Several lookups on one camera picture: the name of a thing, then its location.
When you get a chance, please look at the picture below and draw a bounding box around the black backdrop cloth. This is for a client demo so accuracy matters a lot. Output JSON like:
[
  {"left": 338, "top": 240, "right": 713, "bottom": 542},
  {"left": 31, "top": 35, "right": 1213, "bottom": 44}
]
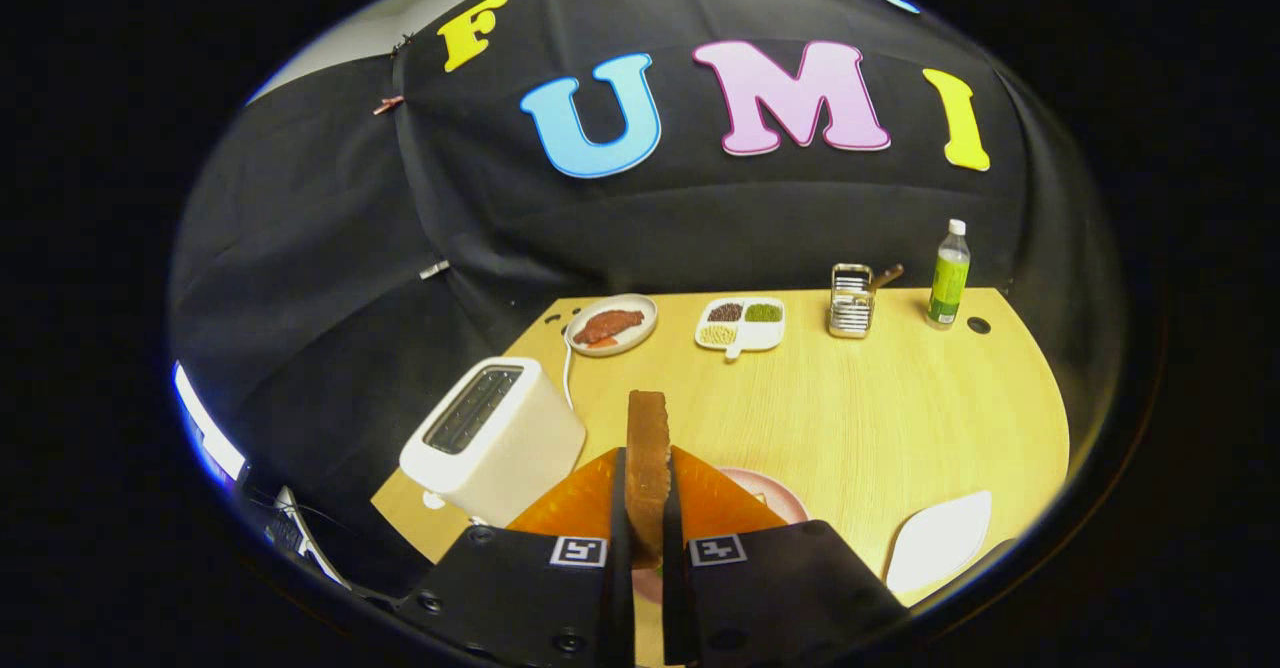
[{"left": 170, "top": 0, "right": 1121, "bottom": 589}]

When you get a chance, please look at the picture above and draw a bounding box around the white toaster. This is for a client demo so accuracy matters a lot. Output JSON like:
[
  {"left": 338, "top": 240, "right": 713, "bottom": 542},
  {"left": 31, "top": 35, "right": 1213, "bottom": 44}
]
[{"left": 399, "top": 356, "right": 588, "bottom": 528}]

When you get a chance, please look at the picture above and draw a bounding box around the white divided dish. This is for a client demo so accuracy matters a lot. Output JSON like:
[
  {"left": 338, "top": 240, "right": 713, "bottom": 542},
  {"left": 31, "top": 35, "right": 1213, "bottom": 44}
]
[{"left": 694, "top": 295, "right": 787, "bottom": 361}]

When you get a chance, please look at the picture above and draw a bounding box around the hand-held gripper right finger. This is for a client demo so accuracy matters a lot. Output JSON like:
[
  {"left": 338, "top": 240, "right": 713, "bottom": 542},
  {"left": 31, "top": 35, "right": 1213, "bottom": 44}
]
[{"left": 663, "top": 446, "right": 908, "bottom": 665}]

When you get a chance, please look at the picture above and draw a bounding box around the metal wire rack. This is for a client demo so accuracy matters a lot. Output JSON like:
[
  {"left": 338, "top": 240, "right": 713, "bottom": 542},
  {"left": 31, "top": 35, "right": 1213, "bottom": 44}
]
[{"left": 828, "top": 263, "right": 877, "bottom": 339}]

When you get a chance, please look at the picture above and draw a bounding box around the brown meat slice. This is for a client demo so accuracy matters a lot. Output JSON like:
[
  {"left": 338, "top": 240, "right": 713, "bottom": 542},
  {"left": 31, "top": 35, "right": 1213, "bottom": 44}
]
[{"left": 573, "top": 309, "right": 646, "bottom": 347}]

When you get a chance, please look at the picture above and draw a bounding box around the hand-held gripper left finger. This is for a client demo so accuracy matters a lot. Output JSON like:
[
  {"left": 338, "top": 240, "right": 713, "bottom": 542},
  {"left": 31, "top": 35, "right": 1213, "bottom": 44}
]
[{"left": 398, "top": 448, "right": 636, "bottom": 667}]

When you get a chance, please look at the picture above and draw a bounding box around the white leaf-shaped plate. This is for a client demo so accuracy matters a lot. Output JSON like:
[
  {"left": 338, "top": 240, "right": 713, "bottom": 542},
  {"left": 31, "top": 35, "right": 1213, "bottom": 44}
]
[{"left": 885, "top": 490, "right": 994, "bottom": 595}]

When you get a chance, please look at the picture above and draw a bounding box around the beige round plate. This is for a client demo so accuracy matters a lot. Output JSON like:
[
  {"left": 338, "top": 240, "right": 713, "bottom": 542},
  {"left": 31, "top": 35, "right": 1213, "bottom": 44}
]
[{"left": 565, "top": 293, "right": 659, "bottom": 358}]

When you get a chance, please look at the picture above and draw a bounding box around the pink round plate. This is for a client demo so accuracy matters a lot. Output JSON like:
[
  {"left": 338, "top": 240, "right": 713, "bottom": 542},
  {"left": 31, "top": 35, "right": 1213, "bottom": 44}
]
[{"left": 632, "top": 466, "right": 809, "bottom": 604}]

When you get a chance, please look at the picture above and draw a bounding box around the toast bread slice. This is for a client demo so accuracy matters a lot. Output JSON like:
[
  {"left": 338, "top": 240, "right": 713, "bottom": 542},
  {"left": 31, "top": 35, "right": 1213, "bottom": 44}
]
[{"left": 626, "top": 390, "right": 673, "bottom": 569}]

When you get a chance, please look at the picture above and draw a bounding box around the green label plastic bottle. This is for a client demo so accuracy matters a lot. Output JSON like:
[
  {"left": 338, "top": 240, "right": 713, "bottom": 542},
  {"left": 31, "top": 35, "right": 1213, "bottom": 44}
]
[{"left": 925, "top": 218, "right": 972, "bottom": 331}]

